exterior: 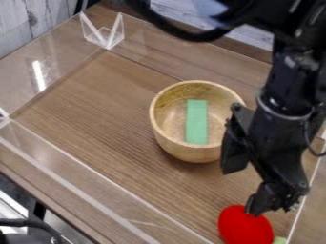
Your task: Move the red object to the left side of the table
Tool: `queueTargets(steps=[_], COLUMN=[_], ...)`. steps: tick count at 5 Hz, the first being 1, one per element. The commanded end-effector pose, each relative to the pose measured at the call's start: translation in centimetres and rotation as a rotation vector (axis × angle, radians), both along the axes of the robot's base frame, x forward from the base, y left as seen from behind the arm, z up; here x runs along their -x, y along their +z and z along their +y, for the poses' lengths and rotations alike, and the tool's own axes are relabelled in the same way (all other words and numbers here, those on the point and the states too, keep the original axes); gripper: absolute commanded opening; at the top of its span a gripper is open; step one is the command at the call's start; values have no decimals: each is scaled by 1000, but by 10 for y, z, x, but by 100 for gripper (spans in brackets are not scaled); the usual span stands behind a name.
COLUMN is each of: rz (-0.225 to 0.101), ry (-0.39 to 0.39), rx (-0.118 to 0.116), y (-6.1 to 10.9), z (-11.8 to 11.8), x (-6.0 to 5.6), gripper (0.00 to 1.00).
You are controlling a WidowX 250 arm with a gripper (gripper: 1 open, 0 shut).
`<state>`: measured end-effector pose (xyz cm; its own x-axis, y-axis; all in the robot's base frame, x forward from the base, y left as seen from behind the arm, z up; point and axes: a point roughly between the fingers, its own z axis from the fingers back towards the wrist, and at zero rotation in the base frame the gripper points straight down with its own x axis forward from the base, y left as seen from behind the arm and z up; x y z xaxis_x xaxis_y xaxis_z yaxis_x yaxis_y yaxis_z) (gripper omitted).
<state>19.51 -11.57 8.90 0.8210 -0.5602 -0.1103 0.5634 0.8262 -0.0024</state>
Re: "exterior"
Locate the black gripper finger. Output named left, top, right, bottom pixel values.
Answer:
left=219, top=127, right=253, bottom=175
left=245, top=182, right=293, bottom=216

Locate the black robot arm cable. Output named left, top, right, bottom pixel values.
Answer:
left=126, top=0, right=257, bottom=43

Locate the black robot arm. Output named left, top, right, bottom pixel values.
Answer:
left=211, top=0, right=326, bottom=216

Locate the black cable lower left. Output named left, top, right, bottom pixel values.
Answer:
left=0, top=217, right=66, bottom=244

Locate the red plush object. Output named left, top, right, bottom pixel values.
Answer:
left=218, top=205, right=274, bottom=244

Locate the wooden bowl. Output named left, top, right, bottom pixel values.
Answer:
left=150, top=80, right=245, bottom=163

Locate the clear acrylic front wall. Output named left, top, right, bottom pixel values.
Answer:
left=0, top=110, right=214, bottom=244

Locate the clear acrylic corner bracket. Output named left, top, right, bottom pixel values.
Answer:
left=79, top=12, right=124, bottom=50

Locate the green rectangular block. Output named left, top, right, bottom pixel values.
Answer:
left=186, top=99, right=207, bottom=145

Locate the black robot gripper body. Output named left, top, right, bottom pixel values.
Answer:
left=223, top=91, right=319, bottom=213

